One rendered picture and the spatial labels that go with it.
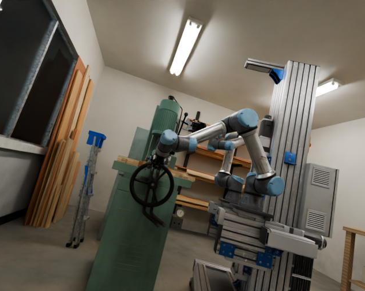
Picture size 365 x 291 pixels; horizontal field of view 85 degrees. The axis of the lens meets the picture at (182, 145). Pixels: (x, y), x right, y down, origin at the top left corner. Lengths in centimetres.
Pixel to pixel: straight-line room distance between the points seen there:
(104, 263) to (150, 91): 339
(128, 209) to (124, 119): 282
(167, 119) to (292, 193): 109
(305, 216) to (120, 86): 375
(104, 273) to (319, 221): 148
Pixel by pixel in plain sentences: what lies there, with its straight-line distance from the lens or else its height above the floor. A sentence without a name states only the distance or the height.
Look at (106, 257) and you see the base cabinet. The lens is 163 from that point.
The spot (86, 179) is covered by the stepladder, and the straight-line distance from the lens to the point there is 233.
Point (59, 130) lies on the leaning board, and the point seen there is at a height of 110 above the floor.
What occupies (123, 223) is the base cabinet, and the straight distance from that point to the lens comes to 156.
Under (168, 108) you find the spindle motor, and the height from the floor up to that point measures 142.
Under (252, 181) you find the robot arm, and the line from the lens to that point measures 136.
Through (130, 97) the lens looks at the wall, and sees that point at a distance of 427.
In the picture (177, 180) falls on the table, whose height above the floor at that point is 88.
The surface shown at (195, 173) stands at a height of 108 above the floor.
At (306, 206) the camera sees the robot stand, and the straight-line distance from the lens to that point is 166.
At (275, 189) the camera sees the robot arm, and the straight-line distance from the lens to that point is 127.
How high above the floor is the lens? 87
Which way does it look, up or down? 10 degrees up
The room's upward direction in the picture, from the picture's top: 15 degrees clockwise
